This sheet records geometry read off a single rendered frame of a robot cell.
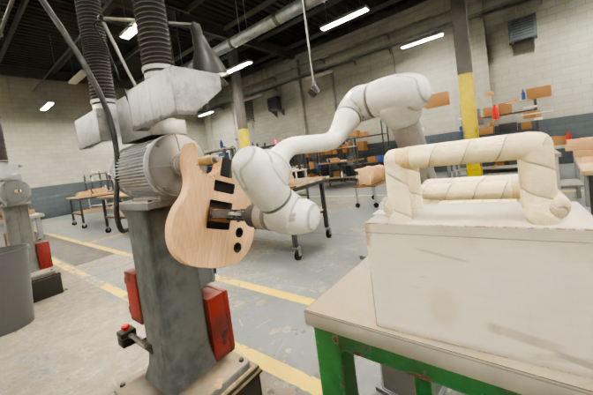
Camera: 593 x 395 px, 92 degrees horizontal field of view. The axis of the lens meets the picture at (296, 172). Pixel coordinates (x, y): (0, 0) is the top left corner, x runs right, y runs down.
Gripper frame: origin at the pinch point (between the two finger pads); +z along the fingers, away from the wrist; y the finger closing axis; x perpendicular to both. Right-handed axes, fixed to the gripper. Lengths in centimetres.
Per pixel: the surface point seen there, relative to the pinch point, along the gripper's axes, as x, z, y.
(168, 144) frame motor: 25.4, 19.1, -14.0
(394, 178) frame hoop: 4, -71, -22
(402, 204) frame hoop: 0, -72, -20
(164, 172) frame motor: 14.3, 19.0, -13.7
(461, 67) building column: 390, 0, 587
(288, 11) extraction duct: 446, 262, 294
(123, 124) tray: 36, 47, -22
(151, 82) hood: 37.7, 2.2, -31.0
